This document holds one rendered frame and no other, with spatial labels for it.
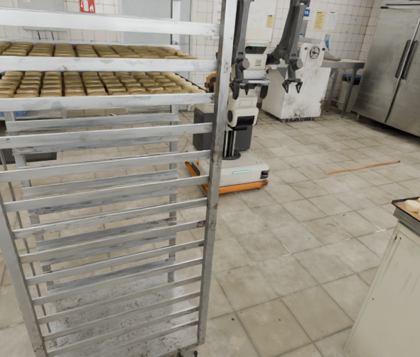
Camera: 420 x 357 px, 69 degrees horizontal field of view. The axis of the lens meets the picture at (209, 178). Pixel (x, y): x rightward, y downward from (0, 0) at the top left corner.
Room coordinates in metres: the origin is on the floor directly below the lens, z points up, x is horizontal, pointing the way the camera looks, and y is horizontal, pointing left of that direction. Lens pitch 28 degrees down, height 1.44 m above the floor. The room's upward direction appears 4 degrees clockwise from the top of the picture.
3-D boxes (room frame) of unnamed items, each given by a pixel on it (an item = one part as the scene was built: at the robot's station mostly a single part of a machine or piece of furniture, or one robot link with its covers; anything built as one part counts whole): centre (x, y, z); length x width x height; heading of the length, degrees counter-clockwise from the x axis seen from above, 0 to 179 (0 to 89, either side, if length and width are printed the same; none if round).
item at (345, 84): (6.13, -2.65, 0.33); 0.54 x 0.53 x 0.66; 24
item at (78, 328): (0.79, 0.27, 0.42); 0.64 x 0.03 x 0.03; 115
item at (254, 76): (2.48, -0.26, 0.99); 0.28 x 0.16 x 0.22; 114
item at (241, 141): (2.82, -0.11, 0.59); 0.55 x 0.34 x 0.83; 114
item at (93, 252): (1.15, 0.44, 0.42); 0.64 x 0.03 x 0.03; 115
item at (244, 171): (2.74, -0.14, 0.16); 0.67 x 0.64 x 0.25; 24
